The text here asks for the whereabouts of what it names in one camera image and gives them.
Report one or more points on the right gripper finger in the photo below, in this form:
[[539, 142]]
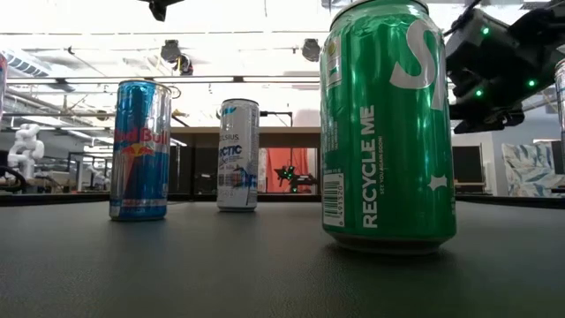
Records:
[[485, 120]]

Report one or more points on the blue silver Red Bull can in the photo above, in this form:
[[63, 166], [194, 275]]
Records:
[[140, 168]]

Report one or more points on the white Celsius can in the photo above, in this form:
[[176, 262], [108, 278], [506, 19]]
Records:
[[238, 176]]

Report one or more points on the small white robot arm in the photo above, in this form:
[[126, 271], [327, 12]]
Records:
[[99, 176]]

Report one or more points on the background black robot arm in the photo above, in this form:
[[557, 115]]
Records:
[[293, 179]]

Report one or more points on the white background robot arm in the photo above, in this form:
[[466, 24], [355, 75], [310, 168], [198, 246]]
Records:
[[26, 146]]

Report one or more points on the black ceiling fixture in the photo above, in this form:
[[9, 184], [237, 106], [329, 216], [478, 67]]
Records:
[[311, 49], [170, 50]]

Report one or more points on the black background monitor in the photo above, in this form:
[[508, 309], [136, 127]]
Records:
[[468, 164]]

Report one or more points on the yellow black ceiling device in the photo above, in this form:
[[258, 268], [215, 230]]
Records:
[[184, 65]]

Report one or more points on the leaf pattern curtain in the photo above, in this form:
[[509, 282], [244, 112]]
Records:
[[529, 170]]

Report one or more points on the long ceiling light strip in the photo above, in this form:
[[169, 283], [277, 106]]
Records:
[[198, 80]]

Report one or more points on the black partition panel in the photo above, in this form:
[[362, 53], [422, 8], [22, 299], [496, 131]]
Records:
[[198, 170]]

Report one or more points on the orange fabric panel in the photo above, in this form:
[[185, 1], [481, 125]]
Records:
[[273, 168]]

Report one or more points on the black table mat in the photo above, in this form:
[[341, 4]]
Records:
[[176, 274]]

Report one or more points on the silver ventilation duct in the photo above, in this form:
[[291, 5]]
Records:
[[24, 62]]

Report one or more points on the black metal workbench frame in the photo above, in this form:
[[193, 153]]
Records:
[[79, 172]]

